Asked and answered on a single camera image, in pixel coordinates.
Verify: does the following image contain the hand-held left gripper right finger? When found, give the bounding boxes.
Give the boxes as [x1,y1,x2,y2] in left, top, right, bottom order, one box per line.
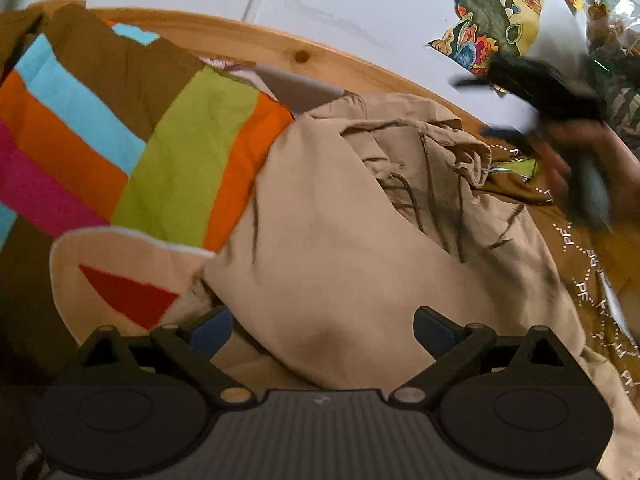
[390,306,569,408]

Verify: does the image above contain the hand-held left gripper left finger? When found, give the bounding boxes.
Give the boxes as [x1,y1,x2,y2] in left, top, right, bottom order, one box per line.
[75,306,257,408]

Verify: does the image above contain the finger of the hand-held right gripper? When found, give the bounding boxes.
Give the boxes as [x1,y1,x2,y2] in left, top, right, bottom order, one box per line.
[481,127,533,151]
[450,75,497,89]

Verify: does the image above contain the beige garment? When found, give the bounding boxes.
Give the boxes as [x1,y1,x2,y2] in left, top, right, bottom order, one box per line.
[202,92,640,480]

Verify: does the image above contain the clear plastic bag of clothes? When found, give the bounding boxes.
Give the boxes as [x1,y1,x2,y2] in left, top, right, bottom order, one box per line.
[584,0,640,148]

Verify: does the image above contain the person's right hand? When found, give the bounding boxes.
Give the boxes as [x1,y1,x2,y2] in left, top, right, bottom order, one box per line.
[542,119,640,223]

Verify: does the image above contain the colourful patterned cloth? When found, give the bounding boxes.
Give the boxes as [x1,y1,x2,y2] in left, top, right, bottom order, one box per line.
[427,0,601,70]

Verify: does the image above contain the colourful printed blanket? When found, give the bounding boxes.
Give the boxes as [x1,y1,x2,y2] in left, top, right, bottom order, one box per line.
[0,0,640,401]

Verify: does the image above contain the wooden bed frame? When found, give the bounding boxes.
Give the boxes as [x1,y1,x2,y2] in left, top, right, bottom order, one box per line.
[85,6,506,131]

